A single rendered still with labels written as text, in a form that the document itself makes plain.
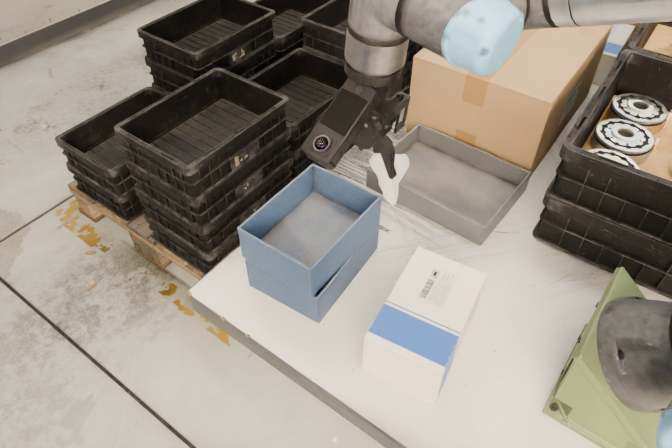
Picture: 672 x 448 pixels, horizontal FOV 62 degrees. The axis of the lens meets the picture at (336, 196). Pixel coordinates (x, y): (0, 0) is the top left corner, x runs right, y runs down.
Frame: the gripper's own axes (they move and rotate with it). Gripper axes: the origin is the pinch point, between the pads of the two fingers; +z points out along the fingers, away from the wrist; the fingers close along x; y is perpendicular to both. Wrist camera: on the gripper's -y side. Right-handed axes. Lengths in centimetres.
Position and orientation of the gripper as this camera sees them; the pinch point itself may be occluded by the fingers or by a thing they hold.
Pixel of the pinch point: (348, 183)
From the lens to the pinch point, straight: 82.1
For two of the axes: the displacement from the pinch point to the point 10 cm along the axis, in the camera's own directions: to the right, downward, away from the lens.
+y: 6.2, -5.4, 5.7
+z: -0.8, 6.8, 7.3
